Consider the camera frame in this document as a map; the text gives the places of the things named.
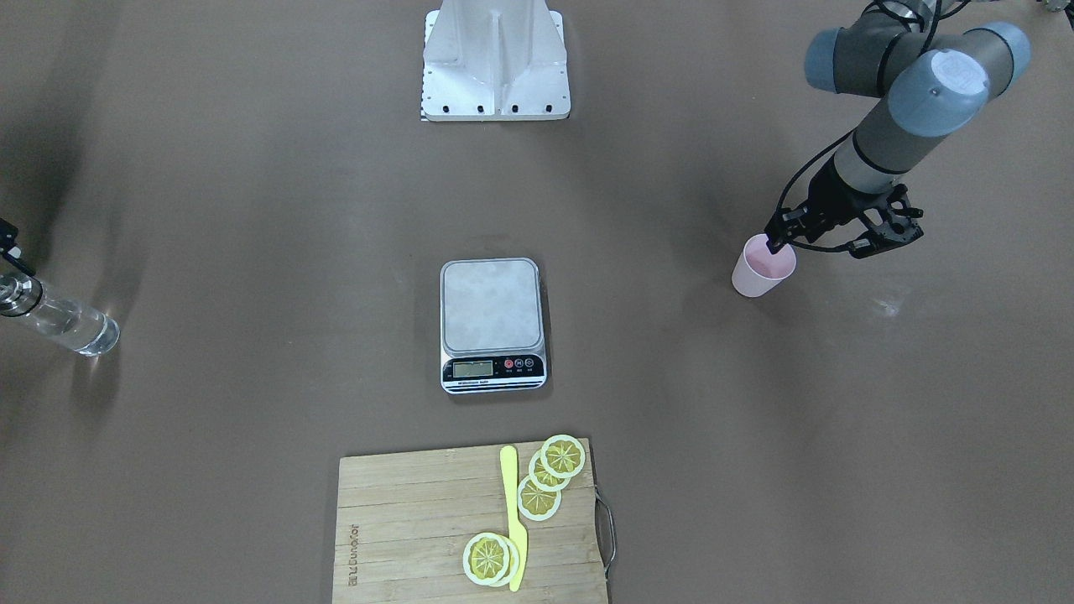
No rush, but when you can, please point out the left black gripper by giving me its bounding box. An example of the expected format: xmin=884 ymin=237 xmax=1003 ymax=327
xmin=839 ymin=184 xmax=924 ymax=259

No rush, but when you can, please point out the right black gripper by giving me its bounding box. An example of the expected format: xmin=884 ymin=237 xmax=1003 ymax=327
xmin=0 ymin=219 xmax=37 ymax=276

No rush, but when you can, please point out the clear glass sauce bottle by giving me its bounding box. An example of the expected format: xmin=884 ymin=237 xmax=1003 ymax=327
xmin=1 ymin=271 xmax=122 ymax=358

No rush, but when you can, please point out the pink plastic cup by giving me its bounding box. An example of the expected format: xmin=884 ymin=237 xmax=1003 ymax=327
xmin=730 ymin=234 xmax=797 ymax=298

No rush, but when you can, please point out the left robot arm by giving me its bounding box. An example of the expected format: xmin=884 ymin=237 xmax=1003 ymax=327
xmin=768 ymin=1 xmax=1032 ymax=258

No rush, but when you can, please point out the silver kitchen scale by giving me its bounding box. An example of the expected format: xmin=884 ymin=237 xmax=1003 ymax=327
xmin=440 ymin=258 xmax=550 ymax=396

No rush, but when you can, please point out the lemon slice end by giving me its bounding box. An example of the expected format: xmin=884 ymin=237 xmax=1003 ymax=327
xmin=540 ymin=435 xmax=587 ymax=479

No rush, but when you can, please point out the lemon slice middle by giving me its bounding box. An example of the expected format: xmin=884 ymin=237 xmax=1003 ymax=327
xmin=527 ymin=451 xmax=571 ymax=492

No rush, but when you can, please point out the lemon slice near knife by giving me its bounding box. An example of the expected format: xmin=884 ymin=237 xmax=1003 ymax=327
xmin=517 ymin=476 xmax=561 ymax=523

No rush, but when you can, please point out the bamboo cutting board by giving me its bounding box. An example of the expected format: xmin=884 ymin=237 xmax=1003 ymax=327
xmin=332 ymin=445 xmax=615 ymax=603

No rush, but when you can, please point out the yellow plastic knife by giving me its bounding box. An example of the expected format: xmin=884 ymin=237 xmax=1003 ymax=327
xmin=499 ymin=445 xmax=529 ymax=592

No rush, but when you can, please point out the lemon slice single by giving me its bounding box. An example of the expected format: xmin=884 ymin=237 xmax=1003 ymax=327
xmin=461 ymin=532 xmax=521 ymax=587

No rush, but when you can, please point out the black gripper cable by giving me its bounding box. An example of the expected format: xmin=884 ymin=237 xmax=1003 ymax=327
xmin=777 ymin=130 xmax=857 ymax=253

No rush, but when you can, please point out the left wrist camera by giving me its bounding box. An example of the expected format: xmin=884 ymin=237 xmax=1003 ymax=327
xmin=763 ymin=203 xmax=822 ymax=255

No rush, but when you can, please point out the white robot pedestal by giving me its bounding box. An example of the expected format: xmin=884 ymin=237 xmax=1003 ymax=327
xmin=420 ymin=1 xmax=571 ymax=123

